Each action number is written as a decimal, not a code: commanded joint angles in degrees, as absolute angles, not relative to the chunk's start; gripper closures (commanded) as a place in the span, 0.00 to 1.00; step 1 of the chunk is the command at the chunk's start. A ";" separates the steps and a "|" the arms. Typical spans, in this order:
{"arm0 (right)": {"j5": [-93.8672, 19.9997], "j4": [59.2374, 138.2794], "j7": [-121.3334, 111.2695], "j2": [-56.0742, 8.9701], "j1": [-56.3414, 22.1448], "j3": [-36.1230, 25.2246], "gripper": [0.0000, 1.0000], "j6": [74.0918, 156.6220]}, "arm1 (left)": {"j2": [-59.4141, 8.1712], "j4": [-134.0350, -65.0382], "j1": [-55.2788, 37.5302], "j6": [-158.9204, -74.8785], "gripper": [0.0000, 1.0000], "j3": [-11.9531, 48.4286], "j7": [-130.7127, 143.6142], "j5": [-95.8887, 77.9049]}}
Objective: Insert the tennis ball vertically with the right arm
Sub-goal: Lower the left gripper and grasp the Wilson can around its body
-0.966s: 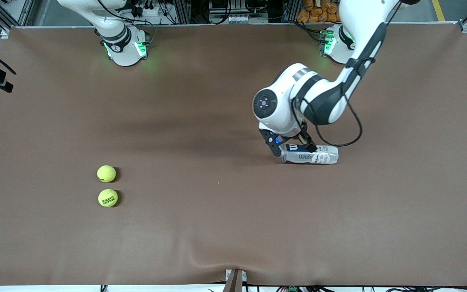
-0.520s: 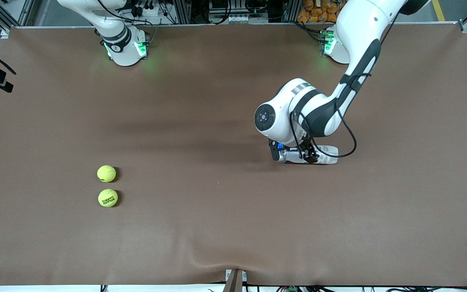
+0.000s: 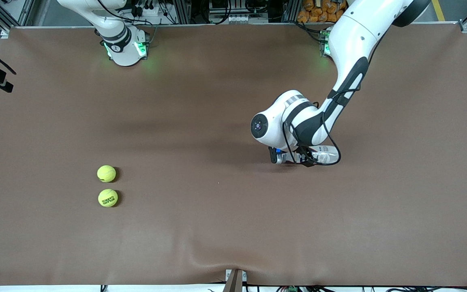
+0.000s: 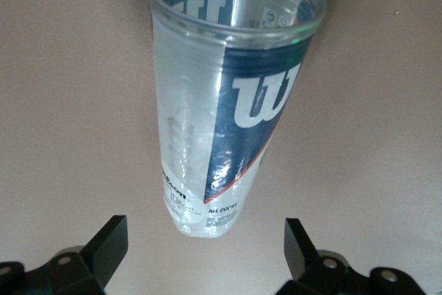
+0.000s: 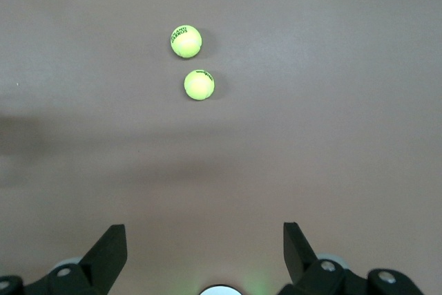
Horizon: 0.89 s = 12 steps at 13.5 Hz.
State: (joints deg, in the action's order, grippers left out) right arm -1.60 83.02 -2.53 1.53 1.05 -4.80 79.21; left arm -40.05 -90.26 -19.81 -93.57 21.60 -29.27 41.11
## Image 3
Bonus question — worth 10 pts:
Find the clear tennis ball can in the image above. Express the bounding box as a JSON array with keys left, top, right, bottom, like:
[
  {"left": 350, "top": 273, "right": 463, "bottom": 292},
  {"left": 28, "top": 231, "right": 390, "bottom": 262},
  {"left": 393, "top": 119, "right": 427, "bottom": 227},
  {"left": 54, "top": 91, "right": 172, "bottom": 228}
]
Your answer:
[{"left": 310, "top": 145, "right": 341, "bottom": 165}]

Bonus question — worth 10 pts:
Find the yellow tennis ball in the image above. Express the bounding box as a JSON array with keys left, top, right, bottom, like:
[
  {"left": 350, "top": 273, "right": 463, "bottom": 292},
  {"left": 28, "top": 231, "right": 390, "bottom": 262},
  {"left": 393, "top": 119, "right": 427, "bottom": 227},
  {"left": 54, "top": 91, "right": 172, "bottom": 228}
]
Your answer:
[
  {"left": 98, "top": 189, "right": 119, "bottom": 208},
  {"left": 97, "top": 165, "right": 117, "bottom": 183}
]

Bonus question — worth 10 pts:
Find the brown table mat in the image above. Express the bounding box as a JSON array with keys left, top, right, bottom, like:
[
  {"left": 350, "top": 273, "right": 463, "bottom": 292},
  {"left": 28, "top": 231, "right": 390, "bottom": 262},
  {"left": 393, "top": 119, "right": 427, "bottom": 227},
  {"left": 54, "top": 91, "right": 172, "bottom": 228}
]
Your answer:
[{"left": 0, "top": 24, "right": 467, "bottom": 286}]

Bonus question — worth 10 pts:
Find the pile of orange objects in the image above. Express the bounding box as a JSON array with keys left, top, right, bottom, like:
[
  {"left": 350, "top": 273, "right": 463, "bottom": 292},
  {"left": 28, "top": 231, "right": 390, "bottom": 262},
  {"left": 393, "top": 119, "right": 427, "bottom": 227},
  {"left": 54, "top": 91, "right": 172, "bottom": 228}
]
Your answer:
[{"left": 297, "top": 0, "right": 347, "bottom": 23}]

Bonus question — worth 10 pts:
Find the white power strip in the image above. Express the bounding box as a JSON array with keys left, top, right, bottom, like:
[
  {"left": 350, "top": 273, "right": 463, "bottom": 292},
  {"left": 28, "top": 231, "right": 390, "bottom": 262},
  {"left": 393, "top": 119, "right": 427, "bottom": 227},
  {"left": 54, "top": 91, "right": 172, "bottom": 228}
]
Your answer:
[{"left": 130, "top": 0, "right": 165, "bottom": 17}]

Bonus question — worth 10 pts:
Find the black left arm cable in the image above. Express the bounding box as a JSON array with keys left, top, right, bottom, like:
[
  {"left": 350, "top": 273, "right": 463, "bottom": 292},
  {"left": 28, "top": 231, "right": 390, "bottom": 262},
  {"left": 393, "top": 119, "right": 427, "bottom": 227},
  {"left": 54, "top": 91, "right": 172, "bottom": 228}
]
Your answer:
[{"left": 282, "top": 87, "right": 362, "bottom": 167}]

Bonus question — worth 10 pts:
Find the brown mounting bracket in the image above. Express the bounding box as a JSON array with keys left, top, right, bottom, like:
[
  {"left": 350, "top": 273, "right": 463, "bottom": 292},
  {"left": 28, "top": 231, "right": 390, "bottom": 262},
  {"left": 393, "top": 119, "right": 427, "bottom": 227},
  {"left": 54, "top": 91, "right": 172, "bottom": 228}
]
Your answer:
[{"left": 222, "top": 268, "right": 247, "bottom": 292}]

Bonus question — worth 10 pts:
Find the silver table edge rail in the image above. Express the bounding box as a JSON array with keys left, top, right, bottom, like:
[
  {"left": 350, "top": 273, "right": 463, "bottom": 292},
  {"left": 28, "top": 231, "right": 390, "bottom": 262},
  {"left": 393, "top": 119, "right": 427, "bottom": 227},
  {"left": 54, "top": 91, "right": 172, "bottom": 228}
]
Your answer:
[{"left": 10, "top": 22, "right": 461, "bottom": 29}]

